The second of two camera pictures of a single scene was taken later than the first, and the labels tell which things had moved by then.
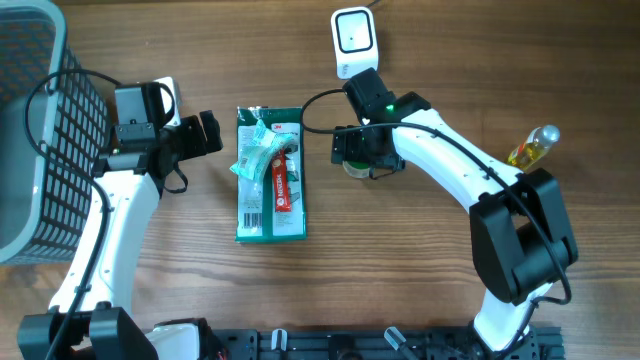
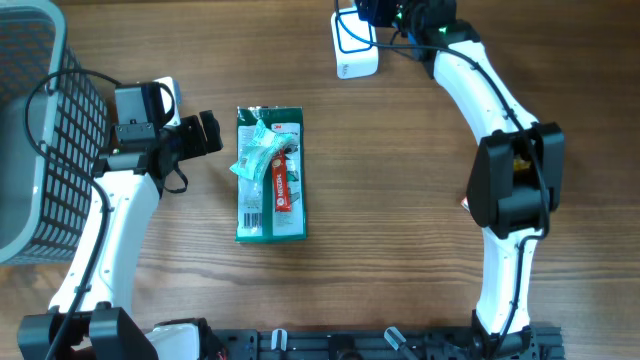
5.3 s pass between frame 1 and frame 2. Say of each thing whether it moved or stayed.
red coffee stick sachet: stayed
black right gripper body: moved
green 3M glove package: stayed
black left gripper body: stayed
